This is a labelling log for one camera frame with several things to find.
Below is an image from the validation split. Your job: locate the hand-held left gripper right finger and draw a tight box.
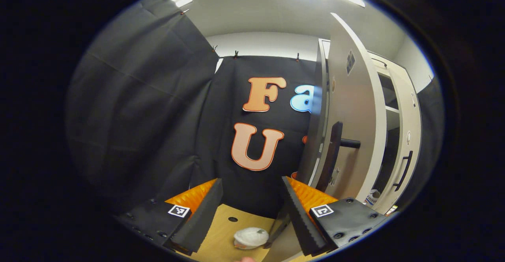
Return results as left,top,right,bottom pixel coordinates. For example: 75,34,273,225
281,176,395,257

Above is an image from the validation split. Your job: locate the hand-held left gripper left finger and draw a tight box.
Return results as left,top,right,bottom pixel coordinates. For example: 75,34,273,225
114,178,224,256

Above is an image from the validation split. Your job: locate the white shoe cabinet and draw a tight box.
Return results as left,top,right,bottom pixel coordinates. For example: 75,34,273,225
296,37,423,215

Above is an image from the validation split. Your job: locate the white cabinet door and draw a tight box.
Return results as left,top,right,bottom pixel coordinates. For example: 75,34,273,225
325,13,387,205
385,67,423,215

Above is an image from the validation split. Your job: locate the white cabinet drawer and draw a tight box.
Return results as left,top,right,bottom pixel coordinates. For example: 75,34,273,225
367,52,400,79

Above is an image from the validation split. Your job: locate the white plush toy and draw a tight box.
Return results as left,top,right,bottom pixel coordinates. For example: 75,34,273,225
234,227,270,250

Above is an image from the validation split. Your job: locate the black backdrop cloth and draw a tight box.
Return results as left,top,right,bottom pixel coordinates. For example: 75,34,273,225
65,0,444,219

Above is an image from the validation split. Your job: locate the black right door handle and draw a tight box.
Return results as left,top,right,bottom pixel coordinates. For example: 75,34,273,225
393,150,414,192

